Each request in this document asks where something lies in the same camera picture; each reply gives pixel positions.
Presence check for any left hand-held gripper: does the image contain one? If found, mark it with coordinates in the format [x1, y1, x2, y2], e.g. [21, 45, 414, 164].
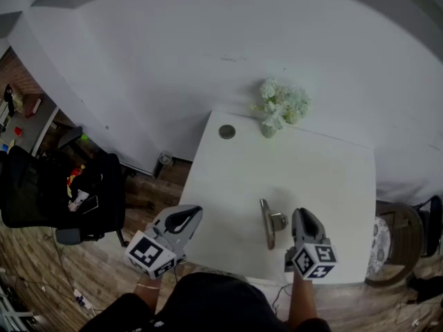
[124, 205, 204, 280]

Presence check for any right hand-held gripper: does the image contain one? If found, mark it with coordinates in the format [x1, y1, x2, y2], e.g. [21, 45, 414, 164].
[284, 207, 338, 282]

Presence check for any person's right forearm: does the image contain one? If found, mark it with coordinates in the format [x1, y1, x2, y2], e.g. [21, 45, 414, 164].
[287, 273, 318, 331]

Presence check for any person's left forearm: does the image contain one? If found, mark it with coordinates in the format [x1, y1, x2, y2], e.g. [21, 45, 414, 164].
[133, 271, 163, 313]

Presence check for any white table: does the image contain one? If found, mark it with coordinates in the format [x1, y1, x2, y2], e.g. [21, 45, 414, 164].
[179, 110, 377, 286]

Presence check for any small grey floor container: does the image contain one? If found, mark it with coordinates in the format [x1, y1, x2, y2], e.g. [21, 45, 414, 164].
[152, 150, 174, 179]

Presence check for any patterned round seat cushion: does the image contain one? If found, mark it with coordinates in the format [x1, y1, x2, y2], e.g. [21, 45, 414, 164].
[366, 216, 391, 278]

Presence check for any round grey table grommet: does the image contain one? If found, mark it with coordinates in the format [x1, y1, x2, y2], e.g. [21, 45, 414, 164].
[218, 124, 237, 140]

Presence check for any person's black clothing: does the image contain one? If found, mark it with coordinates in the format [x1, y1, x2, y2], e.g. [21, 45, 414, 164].
[78, 271, 332, 332]

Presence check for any black smartphone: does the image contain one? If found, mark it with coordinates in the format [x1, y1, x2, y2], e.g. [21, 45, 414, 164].
[82, 195, 100, 215]

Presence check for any pale green vase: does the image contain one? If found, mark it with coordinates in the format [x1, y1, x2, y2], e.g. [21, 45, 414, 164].
[261, 121, 278, 139]

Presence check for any dark wicker chair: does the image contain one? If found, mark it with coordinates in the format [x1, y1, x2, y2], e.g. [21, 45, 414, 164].
[365, 201, 426, 288]

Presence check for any crumpled white wrapper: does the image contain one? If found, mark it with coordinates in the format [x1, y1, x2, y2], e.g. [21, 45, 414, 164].
[68, 189, 90, 211]

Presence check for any red yellow snack packet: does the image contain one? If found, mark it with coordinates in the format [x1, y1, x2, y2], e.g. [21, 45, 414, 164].
[65, 164, 87, 199]

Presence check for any white artificial flower bouquet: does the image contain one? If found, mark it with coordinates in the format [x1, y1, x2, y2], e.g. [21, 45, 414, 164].
[249, 77, 311, 131]

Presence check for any black folding chair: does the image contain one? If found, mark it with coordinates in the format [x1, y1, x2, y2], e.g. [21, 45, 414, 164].
[413, 194, 443, 259]

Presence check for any white floor power strip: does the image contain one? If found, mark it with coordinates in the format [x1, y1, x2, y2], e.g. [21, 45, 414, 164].
[73, 288, 96, 316]

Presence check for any black office chair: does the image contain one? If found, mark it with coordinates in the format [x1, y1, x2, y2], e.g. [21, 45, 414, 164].
[0, 145, 127, 247]

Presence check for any white desk frame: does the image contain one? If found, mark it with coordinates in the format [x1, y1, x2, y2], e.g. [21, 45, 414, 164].
[30, 105, 60, 157]

